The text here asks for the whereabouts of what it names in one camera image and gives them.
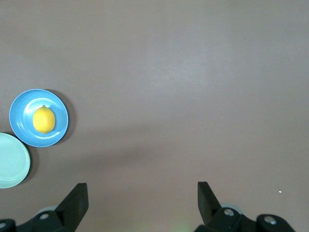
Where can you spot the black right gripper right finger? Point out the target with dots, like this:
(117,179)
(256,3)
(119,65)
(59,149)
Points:
(210,212)

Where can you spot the yellow lemon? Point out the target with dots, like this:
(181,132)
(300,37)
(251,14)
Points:
(44,120)

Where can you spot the blue plate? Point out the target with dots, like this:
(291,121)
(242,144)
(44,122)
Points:
(21,128)

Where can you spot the green plate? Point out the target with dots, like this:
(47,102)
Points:
(12,160)

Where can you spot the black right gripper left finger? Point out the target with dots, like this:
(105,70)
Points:
(70,212)

